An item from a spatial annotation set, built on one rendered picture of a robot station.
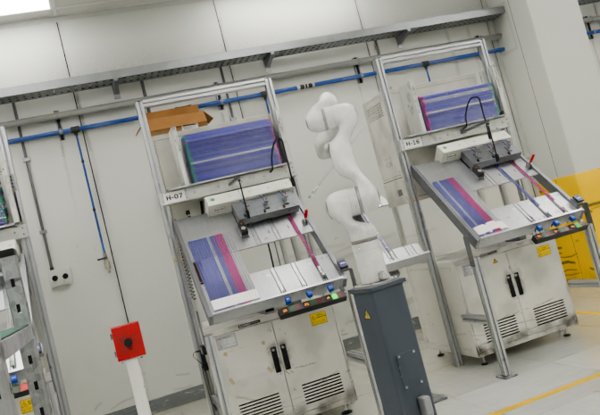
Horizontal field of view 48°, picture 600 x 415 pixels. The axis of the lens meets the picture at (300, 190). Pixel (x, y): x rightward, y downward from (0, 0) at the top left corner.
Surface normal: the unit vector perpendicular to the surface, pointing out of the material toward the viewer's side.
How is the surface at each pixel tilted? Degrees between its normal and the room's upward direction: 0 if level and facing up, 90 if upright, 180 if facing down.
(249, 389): 89
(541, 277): 90
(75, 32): 90
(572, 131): 90
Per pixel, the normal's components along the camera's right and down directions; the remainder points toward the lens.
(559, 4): 0.28, -0.13
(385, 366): -0.86, 0.19
